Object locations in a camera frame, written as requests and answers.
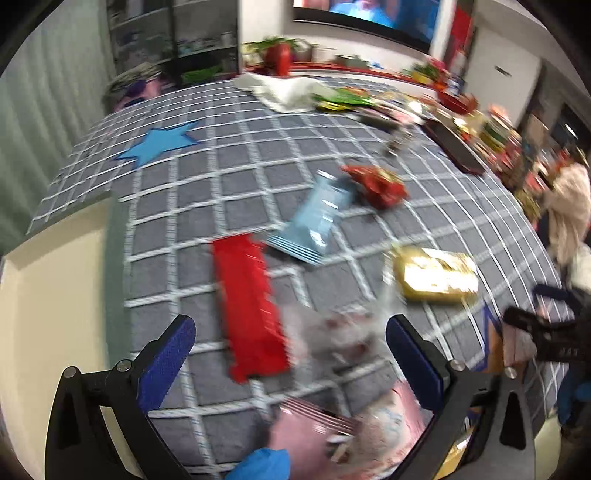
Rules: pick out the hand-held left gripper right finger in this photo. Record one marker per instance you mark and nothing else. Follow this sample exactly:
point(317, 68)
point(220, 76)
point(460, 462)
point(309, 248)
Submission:
point(413, 364)

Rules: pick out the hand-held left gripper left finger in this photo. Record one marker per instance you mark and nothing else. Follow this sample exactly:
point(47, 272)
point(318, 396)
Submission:
point(168, 364)

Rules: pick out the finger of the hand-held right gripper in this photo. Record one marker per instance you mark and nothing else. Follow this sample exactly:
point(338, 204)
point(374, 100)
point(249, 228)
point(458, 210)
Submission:
point(526, 321)
point(556, 294)

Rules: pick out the pale pink snack packet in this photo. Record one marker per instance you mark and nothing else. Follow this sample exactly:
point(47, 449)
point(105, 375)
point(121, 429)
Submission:
point(517, 344)

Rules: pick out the white and pink snack packet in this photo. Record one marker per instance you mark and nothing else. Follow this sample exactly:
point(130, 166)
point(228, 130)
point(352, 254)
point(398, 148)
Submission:
point(392, 429)

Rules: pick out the clear plastic snack packet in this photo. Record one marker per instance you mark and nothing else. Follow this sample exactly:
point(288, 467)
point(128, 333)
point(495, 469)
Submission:
point(337, 332)

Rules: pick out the gold foil snack packet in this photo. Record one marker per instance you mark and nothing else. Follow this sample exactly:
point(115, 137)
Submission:
point(436, 274)

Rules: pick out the long red snack packet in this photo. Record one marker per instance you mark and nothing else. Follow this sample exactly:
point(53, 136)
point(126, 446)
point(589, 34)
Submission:
point(249, 304)

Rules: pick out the cream cardboard box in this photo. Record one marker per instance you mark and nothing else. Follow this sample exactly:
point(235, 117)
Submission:
point(51, 300)

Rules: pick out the plain pink snack packet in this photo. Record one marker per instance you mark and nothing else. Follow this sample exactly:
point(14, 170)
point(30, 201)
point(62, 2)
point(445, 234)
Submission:
point(300, 438)

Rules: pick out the light blue snack packet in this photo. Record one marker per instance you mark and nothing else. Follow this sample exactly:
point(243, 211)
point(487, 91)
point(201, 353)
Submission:
point(314, 221)

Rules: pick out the person's blue trouser leg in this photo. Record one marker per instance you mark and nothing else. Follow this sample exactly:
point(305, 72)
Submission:
point(572, 397)
point(263, 466)

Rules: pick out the pile of colourful snack packets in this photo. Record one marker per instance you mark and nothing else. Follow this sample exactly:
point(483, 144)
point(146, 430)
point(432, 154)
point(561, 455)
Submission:
point(508, 147)

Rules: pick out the dark red long box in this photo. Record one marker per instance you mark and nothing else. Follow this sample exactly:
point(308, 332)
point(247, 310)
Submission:
point(455, 147)

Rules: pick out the grey checked blanket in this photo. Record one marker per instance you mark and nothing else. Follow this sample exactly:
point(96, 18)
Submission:
point(231, 184)

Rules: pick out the red tray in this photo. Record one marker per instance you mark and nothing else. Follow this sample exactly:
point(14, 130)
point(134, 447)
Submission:
point(455, 101)

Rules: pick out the small silver packet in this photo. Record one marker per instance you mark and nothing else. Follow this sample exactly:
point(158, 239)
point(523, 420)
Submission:
point(399, 141)

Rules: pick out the dark long snack bar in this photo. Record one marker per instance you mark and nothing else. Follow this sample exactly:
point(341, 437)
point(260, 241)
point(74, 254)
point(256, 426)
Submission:
point(378, 120)

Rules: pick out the green snack packets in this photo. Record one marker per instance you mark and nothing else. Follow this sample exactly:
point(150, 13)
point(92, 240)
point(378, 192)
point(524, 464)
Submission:
point(341, 98)

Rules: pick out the grey curtain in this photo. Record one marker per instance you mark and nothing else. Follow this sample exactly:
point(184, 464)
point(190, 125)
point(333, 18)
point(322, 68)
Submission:
point(41, 115)

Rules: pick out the patterned hat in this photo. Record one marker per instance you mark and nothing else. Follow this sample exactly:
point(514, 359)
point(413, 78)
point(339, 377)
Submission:
point(134, 78)

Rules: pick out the crumpled white cloth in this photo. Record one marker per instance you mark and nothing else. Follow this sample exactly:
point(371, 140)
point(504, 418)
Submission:
point(281, 90)

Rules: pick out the red vase with plant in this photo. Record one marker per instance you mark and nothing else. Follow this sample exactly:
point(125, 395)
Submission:
point(277, 57)

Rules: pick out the glass door cabinet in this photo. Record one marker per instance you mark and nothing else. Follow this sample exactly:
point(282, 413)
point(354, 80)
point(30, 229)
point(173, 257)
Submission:
point(175, 37)

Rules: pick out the wall television screen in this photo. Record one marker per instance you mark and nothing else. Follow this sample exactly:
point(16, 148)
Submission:
point(369, 14)

